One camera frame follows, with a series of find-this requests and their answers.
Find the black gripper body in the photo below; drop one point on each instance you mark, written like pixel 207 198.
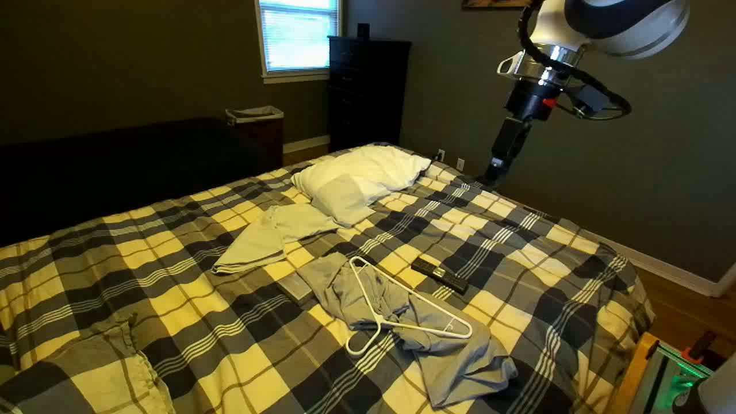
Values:
pixel 511 141

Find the black remote control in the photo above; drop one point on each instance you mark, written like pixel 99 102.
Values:
pixel 438 273

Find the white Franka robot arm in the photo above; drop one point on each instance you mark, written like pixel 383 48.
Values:
pixel 612 24

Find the white pillow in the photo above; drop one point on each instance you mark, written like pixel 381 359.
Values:
pixel 360 179

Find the dark tall dresser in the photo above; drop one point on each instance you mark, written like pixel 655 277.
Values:
pixel 368 92

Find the white plastic hanger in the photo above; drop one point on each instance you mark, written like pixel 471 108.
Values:
pixel 374 270

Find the grey crumpled garment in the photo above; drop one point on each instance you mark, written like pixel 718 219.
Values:
pixel 451 368

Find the folded beige cloth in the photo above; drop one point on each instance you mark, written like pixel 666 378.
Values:
pixel 268 238

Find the wooden board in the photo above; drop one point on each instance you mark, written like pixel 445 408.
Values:
pixel 632 376

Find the grey rounded stand part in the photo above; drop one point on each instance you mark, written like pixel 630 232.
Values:
pixel 721 391

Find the yellow black plaid blanket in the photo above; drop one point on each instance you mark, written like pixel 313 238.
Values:
pixel 191 305

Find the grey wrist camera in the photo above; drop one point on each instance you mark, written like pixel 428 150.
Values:
pixel 592 96

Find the framed wall picture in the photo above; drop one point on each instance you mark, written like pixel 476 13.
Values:
pixel 494 2

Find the window with white frame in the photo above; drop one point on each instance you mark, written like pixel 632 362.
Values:
pixel 300 34

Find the green frame object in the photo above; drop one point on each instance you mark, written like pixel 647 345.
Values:
pixel 670 379

